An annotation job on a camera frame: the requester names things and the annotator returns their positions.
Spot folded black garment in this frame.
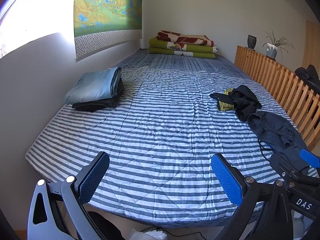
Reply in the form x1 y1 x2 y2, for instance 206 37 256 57
72 79 125 112

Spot dark navy shorts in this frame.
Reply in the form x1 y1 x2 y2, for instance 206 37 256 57
247 111 313 175

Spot wooden door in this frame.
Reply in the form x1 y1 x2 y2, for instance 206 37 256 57
304 21 320 67

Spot landscape wall scroll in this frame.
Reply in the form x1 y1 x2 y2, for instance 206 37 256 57
74 0 143 62

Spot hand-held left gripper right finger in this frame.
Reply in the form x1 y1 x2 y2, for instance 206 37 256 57
211 153 302 240

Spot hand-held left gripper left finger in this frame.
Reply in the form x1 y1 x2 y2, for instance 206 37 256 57
27 151 110 240

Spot folded green quilt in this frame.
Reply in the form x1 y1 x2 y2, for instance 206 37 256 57
148 37 217 59

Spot folded light blue garment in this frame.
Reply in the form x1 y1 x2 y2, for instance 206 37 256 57
65 67 122 105

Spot bright window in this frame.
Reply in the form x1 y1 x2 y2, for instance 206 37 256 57
0 0 75 58

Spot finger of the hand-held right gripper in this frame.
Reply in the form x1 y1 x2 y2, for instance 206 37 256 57
270 154 320 188
300 149 320 169

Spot white cloth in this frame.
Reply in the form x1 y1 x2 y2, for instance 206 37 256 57
127 226 168 240

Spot wooden slatted headboard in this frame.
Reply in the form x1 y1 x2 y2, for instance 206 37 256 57
234 45 320 153

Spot person's black trouser leg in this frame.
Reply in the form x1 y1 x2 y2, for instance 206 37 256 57
86 211 125 240

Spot striped bed quilt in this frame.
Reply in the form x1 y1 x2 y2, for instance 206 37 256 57
25 49 318 227

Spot black yellow striped garment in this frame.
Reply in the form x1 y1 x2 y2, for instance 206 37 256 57
209 84 262 122

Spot potted plant in white pot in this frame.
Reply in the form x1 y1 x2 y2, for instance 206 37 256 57
263 30 295 60

